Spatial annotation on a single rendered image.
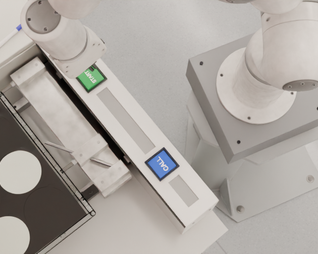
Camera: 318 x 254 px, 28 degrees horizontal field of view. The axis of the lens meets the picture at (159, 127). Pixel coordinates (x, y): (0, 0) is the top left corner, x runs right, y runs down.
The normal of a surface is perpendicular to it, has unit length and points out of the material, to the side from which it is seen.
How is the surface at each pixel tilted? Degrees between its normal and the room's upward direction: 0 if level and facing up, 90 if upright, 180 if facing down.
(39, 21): 14
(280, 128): 2
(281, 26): 37
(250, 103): 92
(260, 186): 0
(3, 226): 0
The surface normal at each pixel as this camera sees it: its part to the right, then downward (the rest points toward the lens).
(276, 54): -0.79, -0.04
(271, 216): 0.04, -0.28
